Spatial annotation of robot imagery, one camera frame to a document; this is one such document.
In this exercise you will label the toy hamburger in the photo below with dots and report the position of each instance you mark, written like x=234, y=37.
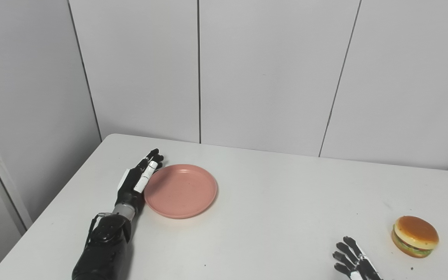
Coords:
x=416, y=231

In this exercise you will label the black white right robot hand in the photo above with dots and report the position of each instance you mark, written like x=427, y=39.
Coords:
x=360, y=266

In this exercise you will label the pink round plate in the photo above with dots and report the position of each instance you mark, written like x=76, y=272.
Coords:
x=181, y=190

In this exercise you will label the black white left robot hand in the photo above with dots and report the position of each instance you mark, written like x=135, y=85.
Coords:
x=128, y=186

